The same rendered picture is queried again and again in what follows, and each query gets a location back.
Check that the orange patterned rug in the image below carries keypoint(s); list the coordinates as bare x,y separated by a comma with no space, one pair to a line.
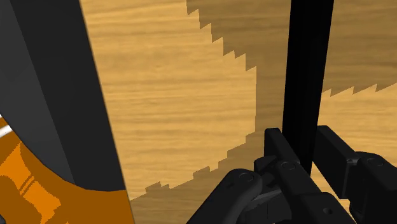
62,204

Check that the black slim bar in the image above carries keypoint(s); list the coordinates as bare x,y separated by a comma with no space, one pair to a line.
307,77

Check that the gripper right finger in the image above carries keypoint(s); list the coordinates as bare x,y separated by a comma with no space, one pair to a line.
366,176

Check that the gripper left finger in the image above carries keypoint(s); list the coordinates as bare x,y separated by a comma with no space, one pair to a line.
290,173

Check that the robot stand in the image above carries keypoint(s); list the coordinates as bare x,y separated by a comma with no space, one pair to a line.
59,93

